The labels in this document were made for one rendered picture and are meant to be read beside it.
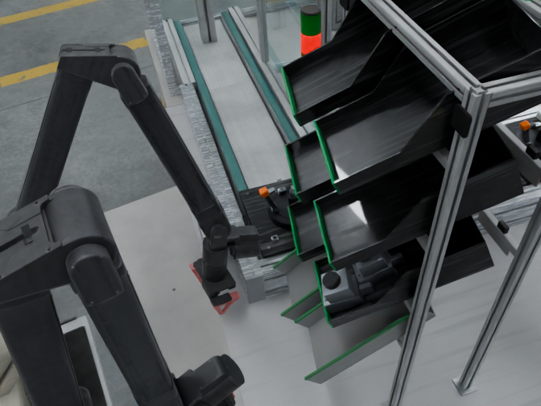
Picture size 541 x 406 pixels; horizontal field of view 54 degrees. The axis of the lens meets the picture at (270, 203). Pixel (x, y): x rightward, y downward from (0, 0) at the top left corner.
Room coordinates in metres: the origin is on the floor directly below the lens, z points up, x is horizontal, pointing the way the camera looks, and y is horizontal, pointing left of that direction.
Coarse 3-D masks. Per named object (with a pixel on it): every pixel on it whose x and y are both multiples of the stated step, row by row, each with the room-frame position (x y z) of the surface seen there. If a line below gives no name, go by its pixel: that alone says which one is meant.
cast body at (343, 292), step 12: (324, 276) 0.52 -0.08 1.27; (336, 276) 0.51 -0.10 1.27; (348, 276) 0.51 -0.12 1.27; (324, 288) 0.50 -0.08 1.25; (336, 288) 0.49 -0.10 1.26; (348, 288) 0.49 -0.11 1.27; (360, 288) 0.51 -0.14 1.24; (372, 288) 0.51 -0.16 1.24; (324, 300) 0.50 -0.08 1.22; (336, 300) 0.49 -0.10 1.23; (348, 300) 0.49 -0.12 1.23; (360, 300) 0.49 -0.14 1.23; (336, 312) 0.49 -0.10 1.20
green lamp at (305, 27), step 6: (300, 12) 1.17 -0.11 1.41; (300, 18) 1.16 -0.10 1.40; (306, 18) 1.14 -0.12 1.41; (312, 18) 1.14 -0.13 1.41; (318, 18) 1.15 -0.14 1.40; (300, 24) 1.16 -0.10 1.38; (306, 24) 1.14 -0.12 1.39; (312, 24) 1.14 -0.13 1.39; (318, 24) 1.15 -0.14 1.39; (300, 30) 1.16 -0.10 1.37; (306, 30) 1.14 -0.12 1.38; (312, 30) 1.14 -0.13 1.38; (318, 30) 1.15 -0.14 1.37
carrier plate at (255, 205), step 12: (288, 180) 1.07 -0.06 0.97; (240, 192) 1.04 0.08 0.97; (252, 192) 1.03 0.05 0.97; (252, 204) 0.99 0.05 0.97; (264, 204) 0.98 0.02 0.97; (252, 216) 0.94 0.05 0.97; (264, 216) 0.94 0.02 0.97; (264, 228) 0.90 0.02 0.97; (276, 228) 0.89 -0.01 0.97; (264, 240) 0.86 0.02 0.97; (288, 240) 0.85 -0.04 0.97; (264, 252) 0.82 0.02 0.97; (276, 252) 0.82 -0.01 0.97
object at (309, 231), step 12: (300, 204) 0.74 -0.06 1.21; (312, 204) 0.74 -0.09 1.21; (300, 216) 0.72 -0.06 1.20; (312, 216) 0.71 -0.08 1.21; (300, 228) 0.69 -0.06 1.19; (312, 228) 0.68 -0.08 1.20; (300, 240) 0.66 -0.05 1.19; (312, 240) 0.65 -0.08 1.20; (300, 252) 0.63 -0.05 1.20; (312, 252) 0.61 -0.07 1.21; (324, 252) 0.61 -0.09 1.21
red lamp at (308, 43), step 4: (300, 32) 1.17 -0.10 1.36; (304, 36) 1.15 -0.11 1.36; (308, 36) 1.14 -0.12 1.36; (312, 36) 1.14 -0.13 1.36; (316, 36) 1.14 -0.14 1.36; (320, 36) 1.15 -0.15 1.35; (304, 40) 1.15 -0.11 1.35; (308, 40) 1.14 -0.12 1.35; (312, 40) 1.14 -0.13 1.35; (316, 40) 1.14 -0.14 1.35; (320, 40) 1.15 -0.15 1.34; (304, 44) 1.15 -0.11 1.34; (308, 44) 1.14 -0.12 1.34; (312, 44) 1.14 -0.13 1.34; (316, 44) 1.14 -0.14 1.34; (320, 44) 1.15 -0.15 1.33; (304, 48) 1.15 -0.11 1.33; (308, 48) 1.14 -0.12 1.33; (312, 48) 1.14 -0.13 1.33; (304, 52) 1.15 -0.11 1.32
